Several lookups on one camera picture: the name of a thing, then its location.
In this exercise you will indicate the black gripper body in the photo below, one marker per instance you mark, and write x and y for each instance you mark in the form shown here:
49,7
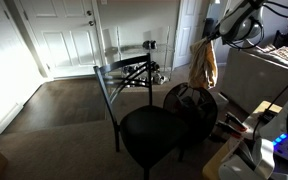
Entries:
213,35

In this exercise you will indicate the peach printed t-shirt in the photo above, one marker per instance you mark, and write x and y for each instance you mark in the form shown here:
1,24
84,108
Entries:
202,63

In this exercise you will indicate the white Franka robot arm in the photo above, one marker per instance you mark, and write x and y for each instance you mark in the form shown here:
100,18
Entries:
240,20

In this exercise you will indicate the black mesh laundry bag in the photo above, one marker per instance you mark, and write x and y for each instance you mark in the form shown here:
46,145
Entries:
197,113

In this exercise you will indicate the white interior door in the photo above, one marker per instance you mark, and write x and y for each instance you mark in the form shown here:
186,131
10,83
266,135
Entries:
189,33

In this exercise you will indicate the dark sneaker pair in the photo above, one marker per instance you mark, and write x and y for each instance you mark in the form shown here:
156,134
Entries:
128,69
154,65

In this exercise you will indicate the white sneaker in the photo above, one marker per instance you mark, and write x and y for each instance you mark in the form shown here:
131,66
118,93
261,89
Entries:
160,79

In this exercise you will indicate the patterned throw pillow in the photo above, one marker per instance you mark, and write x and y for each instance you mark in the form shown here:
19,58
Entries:
285,53

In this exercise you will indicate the orange black clamp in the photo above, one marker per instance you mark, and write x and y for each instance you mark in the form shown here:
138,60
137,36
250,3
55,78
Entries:
236,121
229,129

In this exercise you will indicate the black power adapter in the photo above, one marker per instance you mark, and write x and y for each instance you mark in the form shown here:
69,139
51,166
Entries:
267,117

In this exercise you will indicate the black metal chair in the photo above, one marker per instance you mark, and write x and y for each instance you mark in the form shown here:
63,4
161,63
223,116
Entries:
150,133

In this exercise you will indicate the white panelled entry door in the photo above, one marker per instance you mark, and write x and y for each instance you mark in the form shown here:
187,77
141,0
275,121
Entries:
64,36

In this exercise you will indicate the white door with lever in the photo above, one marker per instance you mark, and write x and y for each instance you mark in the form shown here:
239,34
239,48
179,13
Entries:
4,66

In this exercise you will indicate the white light switch plate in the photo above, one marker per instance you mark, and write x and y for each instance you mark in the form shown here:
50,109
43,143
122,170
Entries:
103,1

